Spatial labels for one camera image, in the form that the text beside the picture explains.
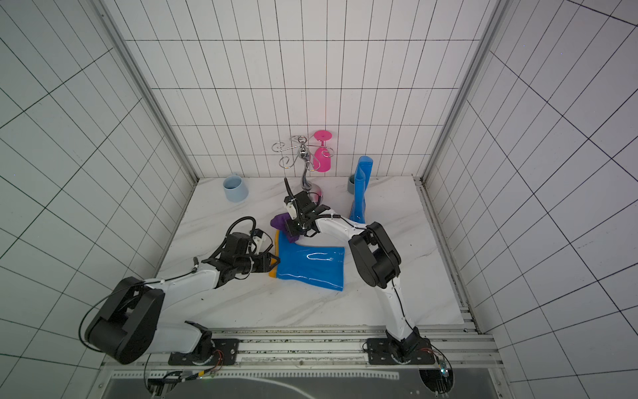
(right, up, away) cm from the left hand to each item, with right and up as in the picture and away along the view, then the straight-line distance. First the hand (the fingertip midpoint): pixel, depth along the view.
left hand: (273, 264), depth 88 cm
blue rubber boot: (+19, -1, +2) cm, 19 cm away
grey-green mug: (+31, +30, +22) cm, 49 cm away
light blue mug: (-21, +29, +19) cm, 40 cm away
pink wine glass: (+18, +44, +22) cm, 52 cm away
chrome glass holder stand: (+12, +42, +4) cm, 43 cm away
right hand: (+6, +15, +10) cm, 19 cm away
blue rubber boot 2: (+33, +34, -1) cm, 48 cm away
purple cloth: (+1, +15, +4) cm, 16 cm away
